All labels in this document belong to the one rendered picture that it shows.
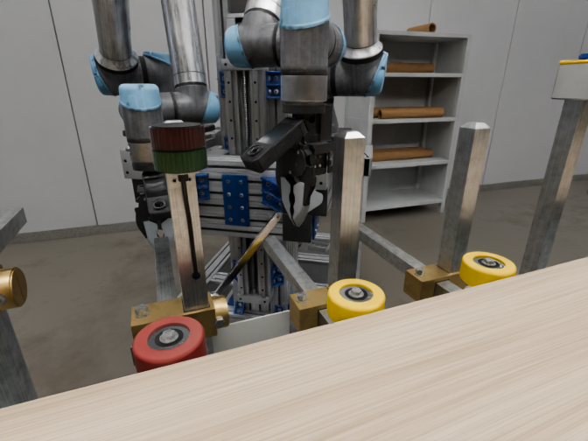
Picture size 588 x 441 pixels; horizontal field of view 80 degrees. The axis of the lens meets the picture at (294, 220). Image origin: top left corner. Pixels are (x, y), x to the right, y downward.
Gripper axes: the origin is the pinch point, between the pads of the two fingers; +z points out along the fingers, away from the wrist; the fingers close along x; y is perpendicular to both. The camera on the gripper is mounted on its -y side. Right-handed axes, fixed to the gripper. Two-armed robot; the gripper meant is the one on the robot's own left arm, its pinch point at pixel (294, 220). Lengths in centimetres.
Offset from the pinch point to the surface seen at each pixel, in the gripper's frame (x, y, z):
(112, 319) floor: 137, -9, 95
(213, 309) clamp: -4.0, -19.4, 7.9
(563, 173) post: -28, 49, -6
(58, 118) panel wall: 270, 8, 1
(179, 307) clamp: -0.5, -23.0, 7.8
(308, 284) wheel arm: -3.0, 1.1, 12.5
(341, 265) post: -10.8, 1.2, 5.2
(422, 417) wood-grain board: -35.0, -15.5, 4.8
